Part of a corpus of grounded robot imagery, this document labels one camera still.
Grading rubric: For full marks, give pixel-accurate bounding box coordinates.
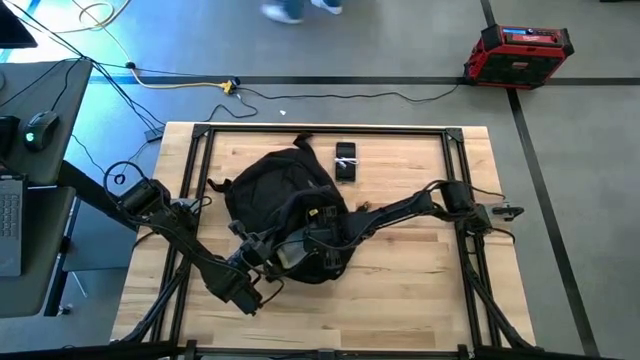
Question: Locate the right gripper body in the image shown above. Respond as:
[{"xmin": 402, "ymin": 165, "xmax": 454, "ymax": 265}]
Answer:
[{"xmin": 304, "ymin": 219, "xmax": 351, "ymax": 269}]

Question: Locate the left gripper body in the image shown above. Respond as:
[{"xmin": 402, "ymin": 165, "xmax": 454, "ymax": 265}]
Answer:
[{"xmin": 230, "ymin": 237, "xmax": 276, "ymax": 274}]

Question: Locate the black backpack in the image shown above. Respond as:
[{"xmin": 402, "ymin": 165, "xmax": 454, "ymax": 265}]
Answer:
[{"xmin": 207, "ymin": 132, "xmax": 359, "ymax": 285}]

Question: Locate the black smartphone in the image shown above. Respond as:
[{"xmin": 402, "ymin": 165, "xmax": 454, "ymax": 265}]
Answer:
[{"xmin": 334, "ymin": 141, "xmax": 358, "ymax": 183}]

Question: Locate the black diagonal desk beam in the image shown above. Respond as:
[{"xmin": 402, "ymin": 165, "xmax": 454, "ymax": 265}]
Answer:
[{"xmin": 57, "ymin": 159, "xmax": 144, "ymax": 232}]

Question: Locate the dark grey desk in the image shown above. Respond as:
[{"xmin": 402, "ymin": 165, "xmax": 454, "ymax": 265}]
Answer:
[
  {"xmin": 0, "ymin": 185, "xmax": 77, "ymax": 319},
  {"xmin": 0, "ymin": 59, "xmax": 94, "ymax": 187}
]

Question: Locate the person's foot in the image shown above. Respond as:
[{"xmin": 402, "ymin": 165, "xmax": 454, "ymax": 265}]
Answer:
[
  {"xmin": 259, "ymin": 0, "xmax": 305, "ymax": 25},
  {"xmin": 310, "ymin": 0, "xmax": 345, "ymax": 15}
]

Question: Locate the grey laptop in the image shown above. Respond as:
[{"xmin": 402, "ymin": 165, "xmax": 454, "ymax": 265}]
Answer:
[{"xmin": 0, "ymin": 174, "xmax": 25, "ymax": 278}]

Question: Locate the black computer mouse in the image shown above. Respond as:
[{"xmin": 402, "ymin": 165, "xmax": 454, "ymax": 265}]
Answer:
[{"xmin": 22, "ymin": 110, "xmax": 60, "ymax": 152}]

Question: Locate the red black jobsite radio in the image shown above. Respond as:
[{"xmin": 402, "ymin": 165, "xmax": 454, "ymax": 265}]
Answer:
[{"xmin": 462, "ymin": 23, "xmax": 575, "ymax": 90}]

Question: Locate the black monitor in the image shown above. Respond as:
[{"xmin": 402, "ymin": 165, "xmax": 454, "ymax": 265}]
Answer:
[{"xmin": 0, "ymin": 0, "xmax": 39, "ymax": 50}]

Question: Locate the black aluminium table frame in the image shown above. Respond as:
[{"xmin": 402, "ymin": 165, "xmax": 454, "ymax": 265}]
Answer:
[{"xmin": 112, "ymin": 122, "xmax": 539, "ymax": 360}]

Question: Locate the black radio power cable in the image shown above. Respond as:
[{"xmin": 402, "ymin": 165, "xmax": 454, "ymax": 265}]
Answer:
[{"xmin": 234, "ymin": 82, "xmax": 462, "ymax": 105}]

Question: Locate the yellow extension cord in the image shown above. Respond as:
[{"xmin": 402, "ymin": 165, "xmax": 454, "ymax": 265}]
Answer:
[{"xmin": 128, "ymin": 67, "xmax": 237, "ymax": 96}]

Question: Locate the black cable bundle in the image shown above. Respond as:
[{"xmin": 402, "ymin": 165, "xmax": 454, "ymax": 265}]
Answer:
[{"xmin": 0, "ymin": 0, "xmax": 166, "ymax": 132}]

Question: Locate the cream floor cable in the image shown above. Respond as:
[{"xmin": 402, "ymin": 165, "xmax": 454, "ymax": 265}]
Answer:
[{"xmin": 49, "ymin": 0, "xmax": 132, "ymax": 71}]

